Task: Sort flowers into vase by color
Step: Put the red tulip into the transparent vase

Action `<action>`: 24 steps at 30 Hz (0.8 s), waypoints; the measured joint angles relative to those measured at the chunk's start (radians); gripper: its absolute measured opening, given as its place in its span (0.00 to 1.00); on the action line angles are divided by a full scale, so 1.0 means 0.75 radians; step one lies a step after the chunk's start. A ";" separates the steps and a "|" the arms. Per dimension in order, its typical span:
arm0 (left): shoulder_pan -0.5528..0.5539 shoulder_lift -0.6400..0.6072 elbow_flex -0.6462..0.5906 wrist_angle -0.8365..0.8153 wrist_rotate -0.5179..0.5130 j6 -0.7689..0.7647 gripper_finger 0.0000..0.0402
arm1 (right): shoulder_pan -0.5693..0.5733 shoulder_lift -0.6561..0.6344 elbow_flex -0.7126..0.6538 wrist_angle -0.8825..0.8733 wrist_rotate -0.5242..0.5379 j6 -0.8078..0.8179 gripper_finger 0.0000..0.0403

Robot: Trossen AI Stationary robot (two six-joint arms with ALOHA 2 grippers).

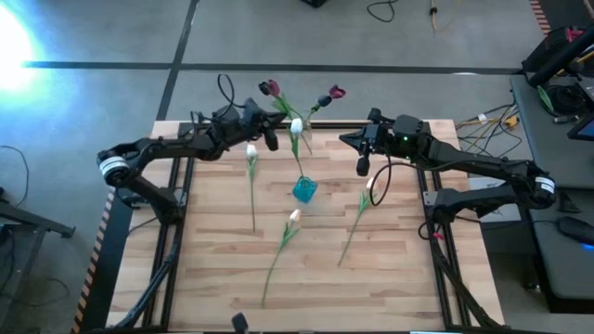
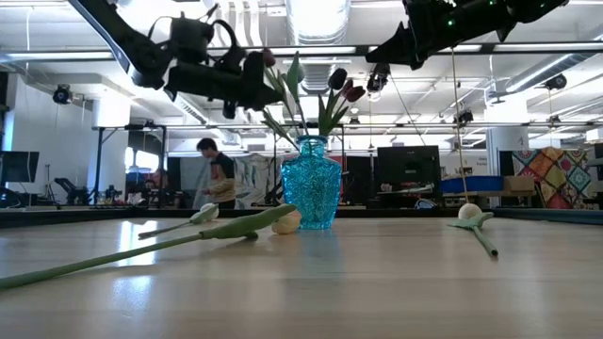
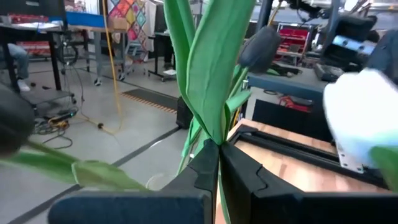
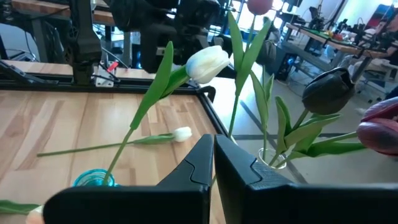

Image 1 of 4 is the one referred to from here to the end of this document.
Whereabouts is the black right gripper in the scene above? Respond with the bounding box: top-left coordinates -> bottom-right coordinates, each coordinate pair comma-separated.
340,107 -> 436,178

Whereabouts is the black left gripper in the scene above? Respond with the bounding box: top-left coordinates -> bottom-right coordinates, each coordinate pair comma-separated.
206,96 -> 288,152

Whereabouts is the white artificial tulip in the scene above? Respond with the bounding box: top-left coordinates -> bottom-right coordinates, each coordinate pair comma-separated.
289,117 -> 307,182
245,143 -> 259,233

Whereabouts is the peach artificial tulip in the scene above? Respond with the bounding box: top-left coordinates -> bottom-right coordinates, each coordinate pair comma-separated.
336,176 -> 380,267

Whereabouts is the blue patterned glass vase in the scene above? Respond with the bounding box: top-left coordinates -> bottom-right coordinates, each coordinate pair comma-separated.
291,175 -> 319,204

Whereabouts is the cream artificial tulip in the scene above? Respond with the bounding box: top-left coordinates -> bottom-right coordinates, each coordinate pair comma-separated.
260,208 -> 303,310

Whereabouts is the white box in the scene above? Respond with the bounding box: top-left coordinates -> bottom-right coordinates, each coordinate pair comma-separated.
466,175 -> 522,224

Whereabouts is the grey desk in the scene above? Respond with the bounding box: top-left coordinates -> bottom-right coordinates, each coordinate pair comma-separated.
510,73 -> 594,189
523,185 -> 594,313

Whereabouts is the black hazard striped panel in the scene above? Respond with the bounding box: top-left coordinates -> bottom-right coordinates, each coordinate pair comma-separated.
71,142 -> 152,334

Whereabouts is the black equipment stand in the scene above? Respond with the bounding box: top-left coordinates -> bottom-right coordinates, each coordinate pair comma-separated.
522,25 -> 594,89

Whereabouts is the black tablet screen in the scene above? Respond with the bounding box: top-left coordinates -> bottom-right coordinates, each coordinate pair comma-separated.
566,114 -> 594,142

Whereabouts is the black computer mouse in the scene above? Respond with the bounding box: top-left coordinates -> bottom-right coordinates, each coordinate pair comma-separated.
556,215 -> 594,246

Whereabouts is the grey metal stand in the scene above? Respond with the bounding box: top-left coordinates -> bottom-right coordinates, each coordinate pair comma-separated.
0,185 -> 76,242

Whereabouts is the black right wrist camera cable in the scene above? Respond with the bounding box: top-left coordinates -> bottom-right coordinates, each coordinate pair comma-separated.
368,155 -> 394,208

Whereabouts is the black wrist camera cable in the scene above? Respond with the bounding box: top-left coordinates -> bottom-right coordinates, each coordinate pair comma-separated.
216,73 -> 245,110
368,155 -> 394,208

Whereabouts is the black aluminium table frame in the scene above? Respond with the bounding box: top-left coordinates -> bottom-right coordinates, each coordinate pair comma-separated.
109,119 -> 502,334

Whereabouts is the black left wrist camera cable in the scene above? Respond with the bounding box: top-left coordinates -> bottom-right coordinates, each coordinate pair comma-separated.
216,73 -> 245,110

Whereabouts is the black floor cable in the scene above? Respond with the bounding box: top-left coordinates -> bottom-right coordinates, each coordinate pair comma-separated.
366,0 -> 396,23

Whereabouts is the yellow floor cable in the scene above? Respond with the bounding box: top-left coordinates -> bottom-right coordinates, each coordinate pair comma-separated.
429,0 -> 461,33

